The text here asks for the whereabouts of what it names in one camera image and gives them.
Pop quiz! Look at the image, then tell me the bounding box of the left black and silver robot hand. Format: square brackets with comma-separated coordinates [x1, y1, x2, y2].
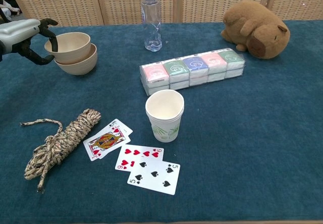
[0, 18, 59, 66]

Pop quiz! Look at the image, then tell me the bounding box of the off-white bowl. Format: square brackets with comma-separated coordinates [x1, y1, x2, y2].
[44, 32, 91, 65]
[53, 43, 98, 76]

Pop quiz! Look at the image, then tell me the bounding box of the white paper cup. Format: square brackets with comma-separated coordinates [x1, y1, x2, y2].
[145, 89, 185, 143]

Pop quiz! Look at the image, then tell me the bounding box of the clear plastic water bottle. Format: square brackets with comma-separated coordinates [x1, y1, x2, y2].
[140, 0, 163, 52]

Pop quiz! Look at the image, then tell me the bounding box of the jack of hearts playing card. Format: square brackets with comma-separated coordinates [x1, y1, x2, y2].
[83, 127, 132, 162]

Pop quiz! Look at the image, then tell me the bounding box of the playing card under jack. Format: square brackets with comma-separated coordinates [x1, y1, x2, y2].
[110, 119, 134, 144]

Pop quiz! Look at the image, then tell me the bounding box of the six of hearts playing card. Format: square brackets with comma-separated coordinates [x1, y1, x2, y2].
[115, 144, 165, 173]

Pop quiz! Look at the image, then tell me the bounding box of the multipack of pocket tissues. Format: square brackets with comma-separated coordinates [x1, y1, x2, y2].
[139, 47, 246, 96]

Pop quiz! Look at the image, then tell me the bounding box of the five of spades playing card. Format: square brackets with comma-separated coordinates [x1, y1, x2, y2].
[127, 160, 181, 196]

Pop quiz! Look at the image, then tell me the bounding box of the brown capybara plush toy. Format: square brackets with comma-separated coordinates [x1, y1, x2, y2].
[220, 0, 291, 60]

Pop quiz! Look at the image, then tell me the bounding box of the blue table cloth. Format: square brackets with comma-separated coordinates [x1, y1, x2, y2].
[0, 19, 323, 224]

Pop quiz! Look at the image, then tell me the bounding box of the bundled camouflage rope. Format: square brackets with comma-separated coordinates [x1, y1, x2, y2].
[20, 108, 102, 194]

